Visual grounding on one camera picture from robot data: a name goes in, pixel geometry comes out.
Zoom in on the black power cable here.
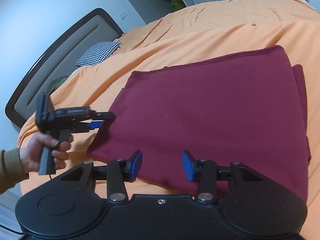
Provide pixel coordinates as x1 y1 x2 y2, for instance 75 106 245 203
0 223 25 235

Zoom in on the green jacket on bed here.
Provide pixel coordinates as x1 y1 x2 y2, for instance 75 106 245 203
46 76 68 95

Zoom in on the olive sleeve left forearm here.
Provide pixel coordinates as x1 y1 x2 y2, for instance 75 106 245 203
0 148 29 194

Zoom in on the dark bed headboard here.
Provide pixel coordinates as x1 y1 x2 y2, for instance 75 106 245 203
5 8 123 128

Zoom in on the maroon long sleeve shirt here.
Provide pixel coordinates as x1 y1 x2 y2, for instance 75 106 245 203
87 46 311 199

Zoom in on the person left hand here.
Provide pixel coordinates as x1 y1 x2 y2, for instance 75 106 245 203
19 132 74 174

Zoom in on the wall light switch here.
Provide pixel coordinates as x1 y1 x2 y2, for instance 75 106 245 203
118 12 127 20

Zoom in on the checkered black white pillow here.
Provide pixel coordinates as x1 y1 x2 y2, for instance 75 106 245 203
75 41 120 67

